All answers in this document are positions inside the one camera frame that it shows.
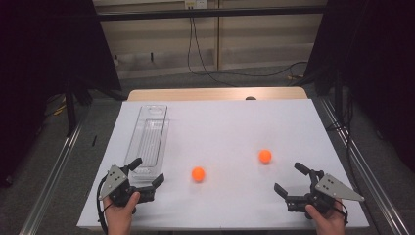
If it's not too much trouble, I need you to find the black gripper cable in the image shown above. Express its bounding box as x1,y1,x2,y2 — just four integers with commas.
96,175,111,235
332,199,349,226

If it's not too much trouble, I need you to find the black metal stand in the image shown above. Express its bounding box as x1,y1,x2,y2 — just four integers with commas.
64,76,94,137

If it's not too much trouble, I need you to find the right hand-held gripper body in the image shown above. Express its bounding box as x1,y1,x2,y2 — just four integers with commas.
285,169,365,220

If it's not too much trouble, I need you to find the black horizontal bar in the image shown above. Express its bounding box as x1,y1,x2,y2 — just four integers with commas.
96,5,327,23

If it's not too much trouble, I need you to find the black curtain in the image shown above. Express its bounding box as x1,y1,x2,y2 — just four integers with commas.
0,0,122,187
304,0,415,172

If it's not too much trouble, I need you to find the orange ping-pong ball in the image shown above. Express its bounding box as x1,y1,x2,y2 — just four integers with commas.
191,166,207,182
257,149,273,165

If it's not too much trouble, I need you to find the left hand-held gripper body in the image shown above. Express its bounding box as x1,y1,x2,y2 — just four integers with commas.
98,164,156,209

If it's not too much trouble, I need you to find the black floor cable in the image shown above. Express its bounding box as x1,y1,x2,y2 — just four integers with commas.
192,18,309,78
186,18,238,88

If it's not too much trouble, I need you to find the white wall outlet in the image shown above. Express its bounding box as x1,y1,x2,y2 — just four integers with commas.
184,0,208,10

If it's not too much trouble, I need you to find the metal floor rail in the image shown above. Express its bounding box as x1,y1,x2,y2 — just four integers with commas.
317,97,413,235
19,120,86,235

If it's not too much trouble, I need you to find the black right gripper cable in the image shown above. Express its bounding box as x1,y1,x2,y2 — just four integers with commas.
332,199,349,226

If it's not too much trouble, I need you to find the yellow cable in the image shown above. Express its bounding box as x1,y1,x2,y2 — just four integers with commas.
52,103,68,117

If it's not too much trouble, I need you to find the person's right hand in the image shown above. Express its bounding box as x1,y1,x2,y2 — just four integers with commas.
304,199,346,235

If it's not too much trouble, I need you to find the white table cover sheet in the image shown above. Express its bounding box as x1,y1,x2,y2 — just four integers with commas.
76,98,370,231

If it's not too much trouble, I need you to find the clear plastic tray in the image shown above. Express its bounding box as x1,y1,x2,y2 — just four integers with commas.
123,104,170,182

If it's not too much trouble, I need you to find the person's left hand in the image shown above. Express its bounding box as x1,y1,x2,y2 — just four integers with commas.
103,191,141,235

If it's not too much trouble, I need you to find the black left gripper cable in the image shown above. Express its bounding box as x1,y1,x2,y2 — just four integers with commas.
96,175,111,235

